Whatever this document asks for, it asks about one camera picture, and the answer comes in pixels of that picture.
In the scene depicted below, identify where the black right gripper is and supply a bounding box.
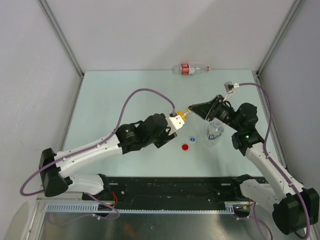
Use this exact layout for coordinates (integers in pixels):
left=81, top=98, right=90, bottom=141
left=188, top=94, right=242, bottom=132

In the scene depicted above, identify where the yellow juice bottle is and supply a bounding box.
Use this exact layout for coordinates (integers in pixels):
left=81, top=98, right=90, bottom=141
left=176, top=110, right=189, bottom=122

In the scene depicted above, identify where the red bottle cap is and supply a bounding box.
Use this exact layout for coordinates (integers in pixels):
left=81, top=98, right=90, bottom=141
left=181, top=143, right=189, bottom=151

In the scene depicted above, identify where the blue-label clear drink bottle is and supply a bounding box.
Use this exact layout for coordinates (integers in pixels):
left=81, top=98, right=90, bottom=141
left=205, top=120, right=224, bottom=147

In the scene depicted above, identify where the clear red-label water bottle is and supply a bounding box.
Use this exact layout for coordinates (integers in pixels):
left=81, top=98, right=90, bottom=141
left=172, top=63, right=211, bottom=76

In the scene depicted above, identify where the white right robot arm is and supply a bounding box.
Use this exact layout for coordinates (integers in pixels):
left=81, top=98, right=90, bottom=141
left=188, top=95, right=320, bottom=235

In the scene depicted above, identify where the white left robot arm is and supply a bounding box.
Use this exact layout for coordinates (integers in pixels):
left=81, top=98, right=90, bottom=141
left=39, top=113, right=185, bottom=200

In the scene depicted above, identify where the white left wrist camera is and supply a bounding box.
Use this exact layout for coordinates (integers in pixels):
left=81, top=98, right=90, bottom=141
left=166, top=115, right=185, bottom=133

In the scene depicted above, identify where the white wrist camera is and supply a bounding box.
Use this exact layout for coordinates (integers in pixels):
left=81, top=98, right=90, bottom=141
left=166, top=115, right=185, bottom=133
left=223, top=81, right=240, bottom=102

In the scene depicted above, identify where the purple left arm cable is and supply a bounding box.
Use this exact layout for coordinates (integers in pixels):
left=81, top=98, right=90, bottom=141
left=19, top=88, right=176, bottom=196

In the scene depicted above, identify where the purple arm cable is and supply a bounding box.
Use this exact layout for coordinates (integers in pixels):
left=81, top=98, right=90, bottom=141
left=19, top=88, right=176, bottom=196
left=237, top=82, right=313, bottom=238

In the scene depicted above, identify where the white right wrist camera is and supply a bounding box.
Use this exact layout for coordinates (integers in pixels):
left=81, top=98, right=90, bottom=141
left=223, top=81, right=240, bottom=102

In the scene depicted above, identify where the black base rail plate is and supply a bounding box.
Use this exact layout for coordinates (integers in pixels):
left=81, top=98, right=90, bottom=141
left=95, top=174, right=252, bottom=208

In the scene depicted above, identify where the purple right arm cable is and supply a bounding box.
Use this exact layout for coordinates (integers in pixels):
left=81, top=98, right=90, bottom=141
left=237, top=82, right=313, bottom=238

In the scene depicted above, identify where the grey slotted cable duct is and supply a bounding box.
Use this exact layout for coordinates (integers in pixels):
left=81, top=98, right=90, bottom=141
left=45, top=202, right=234, bottom=214

